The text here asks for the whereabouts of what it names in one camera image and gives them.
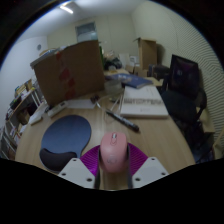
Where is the pink computer mouse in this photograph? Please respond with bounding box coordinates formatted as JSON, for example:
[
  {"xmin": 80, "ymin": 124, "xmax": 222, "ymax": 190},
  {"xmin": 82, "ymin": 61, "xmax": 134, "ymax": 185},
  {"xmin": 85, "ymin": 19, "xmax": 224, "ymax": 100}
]
[{"xmin": 99, "ymin": 130, "xmax": 130, "ymax": 174}]

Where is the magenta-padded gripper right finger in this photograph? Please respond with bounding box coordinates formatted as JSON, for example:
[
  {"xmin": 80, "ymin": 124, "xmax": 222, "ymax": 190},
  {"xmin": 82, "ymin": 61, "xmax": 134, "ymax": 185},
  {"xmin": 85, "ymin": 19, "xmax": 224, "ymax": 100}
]
[{"xmin": 126, "ymin": 143, "xmax": 170, "ymax": 190}]

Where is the small white flat box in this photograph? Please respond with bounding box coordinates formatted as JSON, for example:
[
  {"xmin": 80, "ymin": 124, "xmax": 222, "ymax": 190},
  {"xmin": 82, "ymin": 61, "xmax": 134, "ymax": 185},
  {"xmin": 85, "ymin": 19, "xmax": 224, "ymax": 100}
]
[{"xmin": 28, "ymin": 109, "xmax": 45, "ymax": 126}]

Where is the blue book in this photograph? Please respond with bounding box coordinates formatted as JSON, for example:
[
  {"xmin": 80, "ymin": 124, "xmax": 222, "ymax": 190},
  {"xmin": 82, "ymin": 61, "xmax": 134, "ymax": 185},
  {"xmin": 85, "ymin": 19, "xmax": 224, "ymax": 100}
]
[{"xmin": 105, "ymin": 73, "xmax": 155, "ymax": 90}]

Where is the black marker pen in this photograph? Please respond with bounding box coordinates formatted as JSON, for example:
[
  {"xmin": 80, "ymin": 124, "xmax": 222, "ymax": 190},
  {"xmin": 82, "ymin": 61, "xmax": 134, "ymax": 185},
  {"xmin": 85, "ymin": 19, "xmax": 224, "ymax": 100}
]
[{"xmin": 105, "ymin": 110, "xmax": 141, "ymax": 133}]

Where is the large brown cardboard box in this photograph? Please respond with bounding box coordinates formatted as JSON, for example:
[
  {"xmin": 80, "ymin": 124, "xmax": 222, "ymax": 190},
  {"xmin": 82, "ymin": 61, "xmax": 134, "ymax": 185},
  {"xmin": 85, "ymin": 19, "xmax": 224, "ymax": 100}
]
[{"xmin": 30, "ymin": 39, "xmax": 107, "ymax": 107}]

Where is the shelf unit with books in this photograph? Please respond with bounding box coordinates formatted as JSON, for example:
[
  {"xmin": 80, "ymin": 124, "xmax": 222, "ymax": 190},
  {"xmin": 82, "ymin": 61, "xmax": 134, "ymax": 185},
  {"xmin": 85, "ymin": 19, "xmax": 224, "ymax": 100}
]
[{"xmin": 0, "ymin": 78, "xmax": 46, "ymax": 161}]

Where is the white paper sheet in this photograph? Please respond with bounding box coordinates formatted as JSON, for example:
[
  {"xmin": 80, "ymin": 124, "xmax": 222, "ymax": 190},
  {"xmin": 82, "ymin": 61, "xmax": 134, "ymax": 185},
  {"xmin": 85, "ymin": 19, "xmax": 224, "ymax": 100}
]
[{"xmin": 66, "ymin": 98, "xmax": 96, "ymax": 110}]

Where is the ceiling light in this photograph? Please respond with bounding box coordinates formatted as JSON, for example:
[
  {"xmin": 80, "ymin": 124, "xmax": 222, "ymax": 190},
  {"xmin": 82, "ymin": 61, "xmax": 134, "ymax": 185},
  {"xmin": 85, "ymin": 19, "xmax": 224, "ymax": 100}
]
[{"xmin": 59, "ymin": 3, "xmax": 75, "ymax": 15}]

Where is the white book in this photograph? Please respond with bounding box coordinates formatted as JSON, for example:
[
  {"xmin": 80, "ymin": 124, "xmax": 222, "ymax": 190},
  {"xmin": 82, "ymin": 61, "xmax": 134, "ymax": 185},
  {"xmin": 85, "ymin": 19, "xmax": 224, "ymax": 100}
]
[{"xmin": 119, "ymin": 85, "xmax": 170, "ymax": 120}]

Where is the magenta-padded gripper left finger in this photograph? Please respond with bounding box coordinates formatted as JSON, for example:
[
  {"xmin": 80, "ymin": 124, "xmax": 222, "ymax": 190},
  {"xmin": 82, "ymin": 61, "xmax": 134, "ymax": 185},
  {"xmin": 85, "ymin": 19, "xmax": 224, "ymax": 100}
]
[{"xmin": 57, "ymin": 144, "xmax": 101, "ymax": 190}]

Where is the wall window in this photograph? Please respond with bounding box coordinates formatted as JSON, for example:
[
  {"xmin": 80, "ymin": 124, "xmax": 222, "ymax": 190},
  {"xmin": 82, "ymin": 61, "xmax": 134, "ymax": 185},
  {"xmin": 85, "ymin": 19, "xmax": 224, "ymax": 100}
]
[{"xmin": 75, "ymin": 21, "xmax": 99, "ymax": 43}]

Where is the small open cardboard box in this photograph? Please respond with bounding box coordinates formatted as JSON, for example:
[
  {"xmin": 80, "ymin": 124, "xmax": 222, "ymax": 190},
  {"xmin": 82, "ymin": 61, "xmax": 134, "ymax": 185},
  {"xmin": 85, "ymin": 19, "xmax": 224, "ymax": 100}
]
[{"xmin": 134, "ymin": 37, "xmax": 159, "ymax": 71}]

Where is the blue mouse pad, black rest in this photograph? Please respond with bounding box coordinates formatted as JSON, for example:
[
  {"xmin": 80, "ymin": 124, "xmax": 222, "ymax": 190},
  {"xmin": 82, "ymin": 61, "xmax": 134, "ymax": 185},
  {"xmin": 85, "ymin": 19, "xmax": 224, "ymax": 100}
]
[{"xmin": 39, "ymin": 114, "xmax": 92, "ymax": 173}]

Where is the clear plastic container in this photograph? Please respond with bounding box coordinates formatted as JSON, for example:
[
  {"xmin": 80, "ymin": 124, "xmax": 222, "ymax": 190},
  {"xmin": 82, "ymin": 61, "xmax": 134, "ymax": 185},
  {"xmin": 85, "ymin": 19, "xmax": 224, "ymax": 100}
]
[{"xmin": 103, "ymin": 79, "xmax": 124, "ymax": 96}]

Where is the white remote control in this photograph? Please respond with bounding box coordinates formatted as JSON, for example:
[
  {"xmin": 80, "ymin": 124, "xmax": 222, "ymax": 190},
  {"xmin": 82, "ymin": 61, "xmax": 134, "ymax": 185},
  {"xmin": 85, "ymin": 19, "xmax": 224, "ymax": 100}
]
[{"xmin": 47, "ymin": 100, "xmax": 69, "ymax": 118}]

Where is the black office chair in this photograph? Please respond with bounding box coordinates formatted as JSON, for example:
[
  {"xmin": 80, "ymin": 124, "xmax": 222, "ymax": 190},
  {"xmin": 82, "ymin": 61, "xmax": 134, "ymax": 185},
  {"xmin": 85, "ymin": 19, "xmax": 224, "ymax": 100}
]
[{"xmin": 161, "ymin": 88, "xmax": 215, "ymax": 162}]

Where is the small black clip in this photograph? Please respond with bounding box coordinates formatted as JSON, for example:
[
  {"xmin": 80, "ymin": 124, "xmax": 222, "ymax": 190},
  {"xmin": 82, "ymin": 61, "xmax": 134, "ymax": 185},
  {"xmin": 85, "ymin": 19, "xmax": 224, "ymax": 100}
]
[{"xmin": 89, "ymin": 95, "xmax": 101, "ymax": 104}]

